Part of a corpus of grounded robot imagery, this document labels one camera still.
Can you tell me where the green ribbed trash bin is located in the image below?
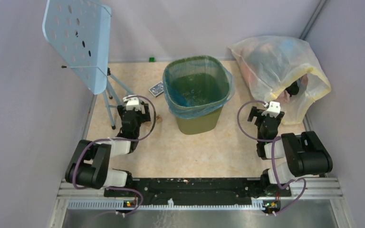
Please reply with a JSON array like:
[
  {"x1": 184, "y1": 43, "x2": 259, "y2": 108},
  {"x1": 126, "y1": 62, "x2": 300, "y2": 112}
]
[{"x1": 163, "y1": 56, "x2": 233, "y2": 135}]

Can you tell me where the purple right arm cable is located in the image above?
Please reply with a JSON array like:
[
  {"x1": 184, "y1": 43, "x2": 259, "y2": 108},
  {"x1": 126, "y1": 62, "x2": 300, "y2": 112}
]
[{"x1": 236, "y1": 100, "x2": 307, "y2": 216}]

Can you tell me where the small dark card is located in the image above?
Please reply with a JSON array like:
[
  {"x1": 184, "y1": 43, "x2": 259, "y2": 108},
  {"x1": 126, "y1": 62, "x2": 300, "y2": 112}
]
[{"x1": 149, "y1": 82, "x2": 164, "y2": 97}]

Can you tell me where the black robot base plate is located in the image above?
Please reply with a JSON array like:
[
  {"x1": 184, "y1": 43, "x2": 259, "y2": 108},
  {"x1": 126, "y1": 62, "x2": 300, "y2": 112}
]
[{"x1": 104, "y1": 178, "x2": 291, "y2": 206}]

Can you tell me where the light blue perforated stand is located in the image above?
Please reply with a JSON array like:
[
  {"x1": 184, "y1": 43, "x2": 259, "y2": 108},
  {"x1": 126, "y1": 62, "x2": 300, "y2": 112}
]
[{"x1": 42, "y1": 0, "x2": 133, "y2": 129}]

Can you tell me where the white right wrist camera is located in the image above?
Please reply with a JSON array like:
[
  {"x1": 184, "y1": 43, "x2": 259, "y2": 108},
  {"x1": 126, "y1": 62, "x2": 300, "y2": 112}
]
[{"x1": 261, "y1": 101, "x2": 281, "y2": 118}]

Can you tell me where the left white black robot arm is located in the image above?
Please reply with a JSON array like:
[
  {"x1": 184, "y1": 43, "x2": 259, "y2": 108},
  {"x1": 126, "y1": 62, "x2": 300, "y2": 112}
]
[{"x1": 65, "y1": 102, "x2": 151, "y2": 196}]

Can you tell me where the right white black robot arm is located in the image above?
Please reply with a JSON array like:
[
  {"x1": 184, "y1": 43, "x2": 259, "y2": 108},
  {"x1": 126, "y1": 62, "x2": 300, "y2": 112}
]
[{"x1": 248, "y1": 106, "x2": 333, "y2": 196}]

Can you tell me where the large translucent yellow bag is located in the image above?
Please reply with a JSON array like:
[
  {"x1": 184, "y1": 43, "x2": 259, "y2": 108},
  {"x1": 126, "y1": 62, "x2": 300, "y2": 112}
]
[{"x1": 228, "y1": 36, "x2": 331, "y2": 125}]

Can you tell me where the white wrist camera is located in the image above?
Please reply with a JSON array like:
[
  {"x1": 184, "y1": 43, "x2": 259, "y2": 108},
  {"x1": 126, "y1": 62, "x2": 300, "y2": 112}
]
[
  {"x1": 123, "y1": 95, "x2": 142, "y2": 111},
  {"x1": 261, "y1": 101, "x2": 281, "y2": 118}
]

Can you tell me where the blue plastic trash bag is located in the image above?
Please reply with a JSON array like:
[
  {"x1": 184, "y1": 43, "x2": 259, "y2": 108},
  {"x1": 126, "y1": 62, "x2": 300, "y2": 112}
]
[{"x1": 163, "y1": 56, "x2": 235, "y2": 120}]

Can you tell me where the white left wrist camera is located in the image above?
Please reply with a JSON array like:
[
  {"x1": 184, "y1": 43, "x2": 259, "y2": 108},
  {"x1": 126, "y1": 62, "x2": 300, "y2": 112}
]
[{"x1": 123, "y1": 95, "x2": 142, "y2": 111}]

